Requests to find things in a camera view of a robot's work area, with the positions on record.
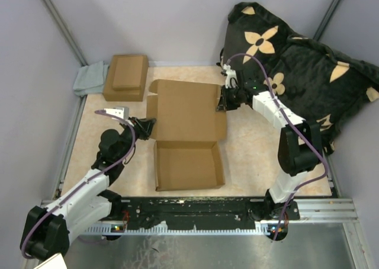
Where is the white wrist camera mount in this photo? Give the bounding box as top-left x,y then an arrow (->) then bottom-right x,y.
222,64 -> 238,89
104,106 -> 129,120

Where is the grey folded cloth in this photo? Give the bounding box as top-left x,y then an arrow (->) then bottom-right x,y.
73,61 -> 109,97

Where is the right aluminium corner post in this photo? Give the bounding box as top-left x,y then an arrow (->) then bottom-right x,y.
313,0 -> 342,41

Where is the small folded cardboard box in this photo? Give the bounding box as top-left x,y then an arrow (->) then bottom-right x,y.
113,56 -> 143,91

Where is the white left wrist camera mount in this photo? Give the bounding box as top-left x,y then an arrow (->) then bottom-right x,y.
104,106 -> 129,120

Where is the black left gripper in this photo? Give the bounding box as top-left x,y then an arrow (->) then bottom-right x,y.
117,116 -> 156,161

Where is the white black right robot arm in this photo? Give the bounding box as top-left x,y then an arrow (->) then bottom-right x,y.
216,70 -> 322,219

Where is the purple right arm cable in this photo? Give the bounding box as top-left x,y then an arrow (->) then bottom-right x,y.
226,53 -> 329,241

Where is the white slotted cable duct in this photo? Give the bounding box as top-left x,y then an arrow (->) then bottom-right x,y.
82,221 -> 277,236

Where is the left aluminium corner post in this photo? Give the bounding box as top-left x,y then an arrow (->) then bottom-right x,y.
41,0 -> 88,66

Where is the black floral plush pillow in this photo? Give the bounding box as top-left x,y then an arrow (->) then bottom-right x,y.
220,2 -> 378,154

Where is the brown cardboard box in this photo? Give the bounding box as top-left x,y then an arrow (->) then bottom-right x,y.
146,79 -> 227,191

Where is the large folded cardboard box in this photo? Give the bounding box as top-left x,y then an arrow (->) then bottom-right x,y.
102,55 -> 149,102

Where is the aluminium frame rail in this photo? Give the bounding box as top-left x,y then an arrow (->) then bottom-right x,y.
45,194 -> 356,222

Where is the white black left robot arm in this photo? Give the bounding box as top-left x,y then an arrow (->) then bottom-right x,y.
20,117 -> 156,261

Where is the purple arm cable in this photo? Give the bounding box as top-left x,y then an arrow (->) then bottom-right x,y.
21,109 -> 137,258
226,53 -> 329,241

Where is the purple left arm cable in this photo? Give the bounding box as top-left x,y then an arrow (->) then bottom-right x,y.
21,109 -> 137,258

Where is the aluminium corner post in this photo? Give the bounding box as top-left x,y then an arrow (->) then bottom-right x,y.
41,0 -> 88,66
313,0 -> 342,41

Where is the white paper sheet corner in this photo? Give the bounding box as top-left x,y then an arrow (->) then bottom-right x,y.
34,253 -> 67,269

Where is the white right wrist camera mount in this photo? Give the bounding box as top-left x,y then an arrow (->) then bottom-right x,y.
222,64 -> 238,89

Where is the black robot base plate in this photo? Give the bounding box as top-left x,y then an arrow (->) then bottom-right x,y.
101,196 -> 284,229

